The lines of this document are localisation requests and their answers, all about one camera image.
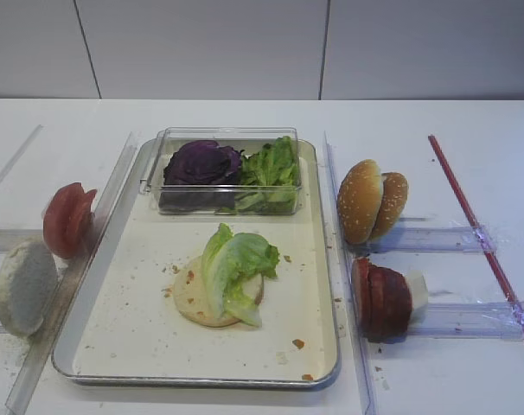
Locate green lettuce in box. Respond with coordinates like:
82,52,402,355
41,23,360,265
218,136,300,214

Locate green lettuce leaf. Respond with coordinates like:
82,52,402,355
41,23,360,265
201,223,279,327

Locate bottom bread slice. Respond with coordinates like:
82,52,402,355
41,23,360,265
173,256,264,328

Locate red meat patty stack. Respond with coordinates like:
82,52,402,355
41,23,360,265
351,258,412,342

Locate red tomato slice stack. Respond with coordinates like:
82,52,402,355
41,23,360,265
42,182,97,259

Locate purple cabbage leaves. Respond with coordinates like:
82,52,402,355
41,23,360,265
159,140,241,213

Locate clear plastic salad box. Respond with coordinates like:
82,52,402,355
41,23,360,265
142,127,302,215

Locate metal baking tray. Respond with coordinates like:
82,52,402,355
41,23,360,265
52,140,340,389

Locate front sesame bun half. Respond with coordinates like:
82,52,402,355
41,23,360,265
337,159,383,245

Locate sesame bun half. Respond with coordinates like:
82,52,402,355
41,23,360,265
337,159,383,245
369,172,409,240

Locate rear sesame bun half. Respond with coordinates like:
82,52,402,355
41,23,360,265
369,172,409,240

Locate clear bun track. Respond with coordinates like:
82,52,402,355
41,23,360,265
363,227,496,253

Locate clear patty track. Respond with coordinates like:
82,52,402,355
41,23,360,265
406,302,524,341

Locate red plastic strip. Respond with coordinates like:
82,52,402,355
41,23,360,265
428,135,524,334

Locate clear rail beside tray left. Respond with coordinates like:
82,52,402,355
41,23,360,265
5,132,137,414

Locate clear rail beside tray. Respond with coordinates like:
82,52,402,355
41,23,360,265
5,132,137,414
323,132,376,415

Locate clear rail beside tray right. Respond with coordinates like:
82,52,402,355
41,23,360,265
323,132,376,415

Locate clear far left rail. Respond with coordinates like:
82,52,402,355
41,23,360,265
0,124,44,184

